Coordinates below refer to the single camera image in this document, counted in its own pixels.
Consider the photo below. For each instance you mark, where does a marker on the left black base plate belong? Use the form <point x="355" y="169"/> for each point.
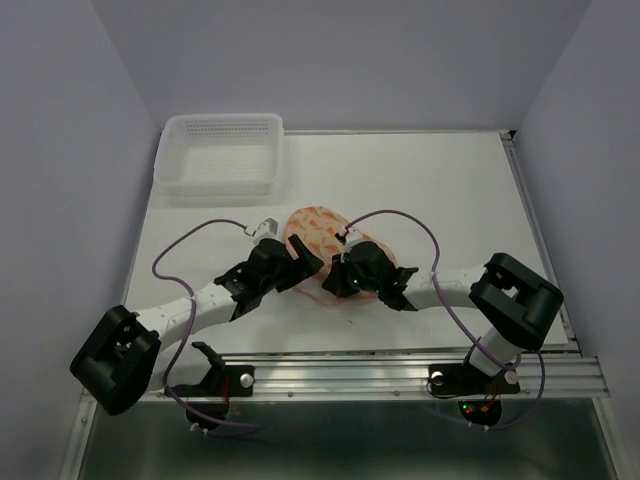
<point x="222" y="380"/>

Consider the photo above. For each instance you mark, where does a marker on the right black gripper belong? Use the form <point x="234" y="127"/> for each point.
<point x="333" y="281"/>

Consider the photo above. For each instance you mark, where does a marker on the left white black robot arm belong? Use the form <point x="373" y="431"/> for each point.
<point x="117" y="361"/>

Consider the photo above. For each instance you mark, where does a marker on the aluminium front rail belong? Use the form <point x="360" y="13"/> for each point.
<point x="393" y="377"/>

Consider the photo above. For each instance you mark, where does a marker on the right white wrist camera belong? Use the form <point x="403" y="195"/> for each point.
<point x="349" y="237"/>

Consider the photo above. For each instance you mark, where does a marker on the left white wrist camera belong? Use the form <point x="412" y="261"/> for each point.
<point x="267" y="229"/>

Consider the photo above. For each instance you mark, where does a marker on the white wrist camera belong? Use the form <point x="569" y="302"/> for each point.
<point x="349" y="237"/>
<point x="267" y="229"/>

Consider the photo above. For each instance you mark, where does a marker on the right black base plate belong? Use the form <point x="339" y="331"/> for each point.
<point x="453" y="379"/>

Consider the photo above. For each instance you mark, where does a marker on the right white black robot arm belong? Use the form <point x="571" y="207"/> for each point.
<point x="519" y="304"/>

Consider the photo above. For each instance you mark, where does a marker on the aluminium rail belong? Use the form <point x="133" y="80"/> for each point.
<point x="571" y="347"/>
<point x="393" y="377"/>

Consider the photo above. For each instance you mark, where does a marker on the aluminium right side rail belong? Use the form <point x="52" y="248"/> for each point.
<point x="571" y="347"/>

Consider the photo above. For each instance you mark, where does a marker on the white perforated plastic basket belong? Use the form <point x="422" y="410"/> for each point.
<point x="219" y="157"/>

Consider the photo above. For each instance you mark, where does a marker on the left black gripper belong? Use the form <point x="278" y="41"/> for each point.
<point x="307" y="261"/>

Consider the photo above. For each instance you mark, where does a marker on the floral orange laundry bag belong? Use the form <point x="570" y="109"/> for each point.
<point x="316" y="226"/>

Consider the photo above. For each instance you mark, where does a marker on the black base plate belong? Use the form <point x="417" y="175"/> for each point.
<point x="222" y="380"/>
<point x="453" y="379"/>

